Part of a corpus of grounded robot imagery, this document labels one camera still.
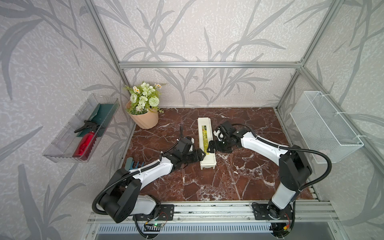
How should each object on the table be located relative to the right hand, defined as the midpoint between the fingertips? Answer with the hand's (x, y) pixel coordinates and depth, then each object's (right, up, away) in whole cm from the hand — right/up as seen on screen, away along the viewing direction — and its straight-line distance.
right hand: (212, 150), depth 86 cm
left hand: (-6, -3, -1) cm, 7 cm away
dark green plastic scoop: (-56, +19, -14) cm, 61 cm away
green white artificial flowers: (-40, +30, 0) cm, 50 cm away
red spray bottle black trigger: (-52, +7, -29) cm, 60 cm away
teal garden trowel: (-51, -9, +4) cm, 52 cm away
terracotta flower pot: (-41, +17, +10) cm, 46 cm away
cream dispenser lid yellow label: (-4, +8, +6) cm, 10 cm away
